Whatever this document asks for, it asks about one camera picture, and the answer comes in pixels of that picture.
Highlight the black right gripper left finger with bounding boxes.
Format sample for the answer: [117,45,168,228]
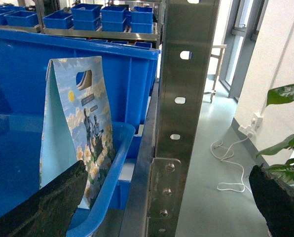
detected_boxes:
[0,161,88,237]

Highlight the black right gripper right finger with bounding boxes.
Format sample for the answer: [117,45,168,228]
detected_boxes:
[249,165,294,237]

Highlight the large blue plastic bin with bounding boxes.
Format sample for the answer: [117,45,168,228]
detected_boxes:
[0,27,161,135]

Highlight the white power cable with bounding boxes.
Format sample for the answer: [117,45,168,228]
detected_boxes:
[210,136,253,194]

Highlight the white wall socket plug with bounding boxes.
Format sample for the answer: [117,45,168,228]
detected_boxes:
[238,113,263,138]

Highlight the flower gift bag with figures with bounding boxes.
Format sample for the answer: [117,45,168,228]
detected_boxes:
[39,56,116,209]

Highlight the stainless steel rack post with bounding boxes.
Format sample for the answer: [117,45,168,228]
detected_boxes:
[119,0,220,237]

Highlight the shallow blue plastic tray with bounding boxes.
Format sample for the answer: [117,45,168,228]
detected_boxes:
[0,113,136,237]

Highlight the green potted plant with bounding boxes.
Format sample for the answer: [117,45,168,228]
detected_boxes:
[256,83,294,187]

